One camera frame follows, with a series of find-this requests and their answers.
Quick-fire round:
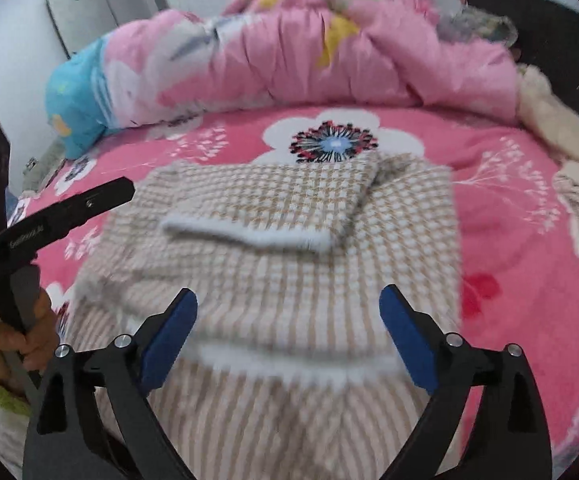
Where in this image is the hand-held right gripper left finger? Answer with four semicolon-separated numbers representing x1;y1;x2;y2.
22;287;199;480

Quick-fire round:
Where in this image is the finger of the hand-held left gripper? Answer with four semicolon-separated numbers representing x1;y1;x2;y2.
0;177;136;262

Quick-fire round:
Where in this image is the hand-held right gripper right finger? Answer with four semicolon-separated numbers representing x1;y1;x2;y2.
378;284;553;480

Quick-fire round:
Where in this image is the beige checked sweater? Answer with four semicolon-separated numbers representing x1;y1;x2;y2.
64;152;465;480

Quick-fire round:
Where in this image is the person's left hand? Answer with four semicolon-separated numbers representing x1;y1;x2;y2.
0;287;55;387

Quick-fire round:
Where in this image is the grey patterned cloth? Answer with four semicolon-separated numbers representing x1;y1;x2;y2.
21;139;68;192

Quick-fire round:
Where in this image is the blue pillow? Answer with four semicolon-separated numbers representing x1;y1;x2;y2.
44;37;120;161

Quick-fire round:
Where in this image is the pink floral bed sheet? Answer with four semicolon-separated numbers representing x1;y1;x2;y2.
6;105;579;480

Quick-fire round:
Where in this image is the white cabinet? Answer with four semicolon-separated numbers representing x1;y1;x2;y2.
44;0;171;59

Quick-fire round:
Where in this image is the cream fluffy cloth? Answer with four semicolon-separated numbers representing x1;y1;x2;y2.
517;64;579;181

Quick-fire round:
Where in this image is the pink floral quilt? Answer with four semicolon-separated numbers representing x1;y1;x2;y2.
103;0;521;130

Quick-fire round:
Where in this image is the grey knitted cloth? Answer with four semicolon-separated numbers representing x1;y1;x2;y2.
437;5;519;49

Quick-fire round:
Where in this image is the dark headboard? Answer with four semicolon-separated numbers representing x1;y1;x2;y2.
464;0;579;136

